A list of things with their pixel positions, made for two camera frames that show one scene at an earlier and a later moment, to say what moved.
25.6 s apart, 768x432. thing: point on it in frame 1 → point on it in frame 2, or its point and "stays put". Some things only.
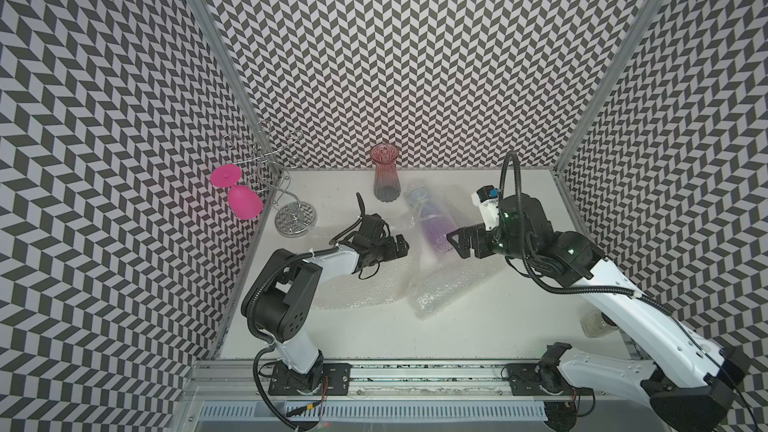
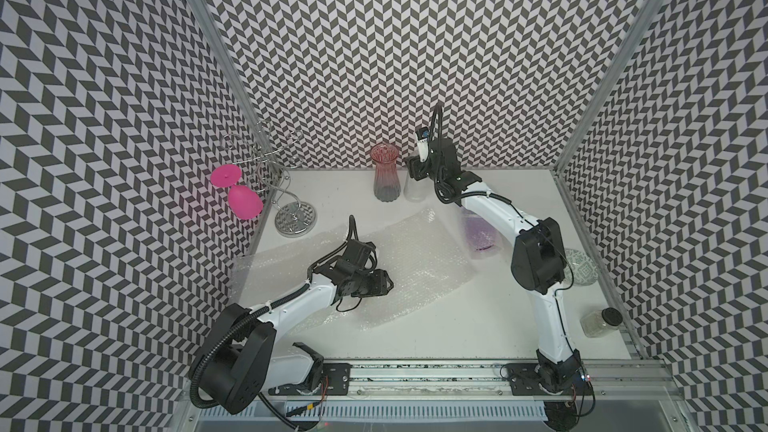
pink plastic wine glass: x=243 y=202 stays put
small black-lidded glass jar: x=597 y=323 stays put
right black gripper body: x=504 y=243 → x=422 y=169
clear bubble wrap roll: x=436 y=282 → x=422 y=257
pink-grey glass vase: x=387 y=188 stays put
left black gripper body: x=384 y=250 → x=369 y=284
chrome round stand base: x=274 y=152 stays put
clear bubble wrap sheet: x=388 y=288 → x=257 y=277
